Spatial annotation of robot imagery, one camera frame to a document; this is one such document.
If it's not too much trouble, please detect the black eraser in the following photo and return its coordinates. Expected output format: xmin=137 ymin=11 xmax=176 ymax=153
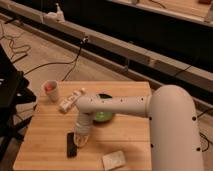
xmin=67 ymin=132 xmax=77 ymax=158

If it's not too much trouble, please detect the black chair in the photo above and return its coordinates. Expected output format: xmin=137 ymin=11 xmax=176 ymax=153
xmin=0 ymin=44 xmax=36 ymax=161

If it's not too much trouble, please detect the white sponge pad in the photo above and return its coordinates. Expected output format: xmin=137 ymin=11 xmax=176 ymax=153
xmin=102 ymin=151 xmax=126 ymax=171

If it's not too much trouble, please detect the green bowl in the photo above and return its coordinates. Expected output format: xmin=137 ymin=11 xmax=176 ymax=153
xmin=93 ymin=93 xmax=115 ymax=123

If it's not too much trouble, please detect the white cup with red contents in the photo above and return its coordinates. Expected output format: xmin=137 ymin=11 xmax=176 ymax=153
xmin=42 ymin=80 xmax=59 ymax=102

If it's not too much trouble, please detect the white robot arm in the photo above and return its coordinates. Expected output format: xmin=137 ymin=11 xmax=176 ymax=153
xmin=74 ymin=85 xmax=204 ymax=171

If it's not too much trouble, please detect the black cables right floor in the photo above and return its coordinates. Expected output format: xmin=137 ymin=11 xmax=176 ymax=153
xmin=196 ymin=108 xmax=213 ymax=153

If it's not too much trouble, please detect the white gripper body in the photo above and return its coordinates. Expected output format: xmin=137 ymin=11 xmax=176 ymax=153
xmin=74 ymin=113 xmax=93 ymax=135

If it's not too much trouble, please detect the white object on rail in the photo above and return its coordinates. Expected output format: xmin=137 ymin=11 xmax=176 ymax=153
xmin=46 ymin=4 xmax=65 ymax=22

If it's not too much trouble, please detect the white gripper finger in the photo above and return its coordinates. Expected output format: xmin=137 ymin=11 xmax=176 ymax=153
xmin=74 ymin=134 xmax=89 ymax=148

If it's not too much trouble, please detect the black cable on floor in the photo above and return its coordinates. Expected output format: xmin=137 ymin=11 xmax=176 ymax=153
xmin=23 ymin=36 xmax=90 ymax=82

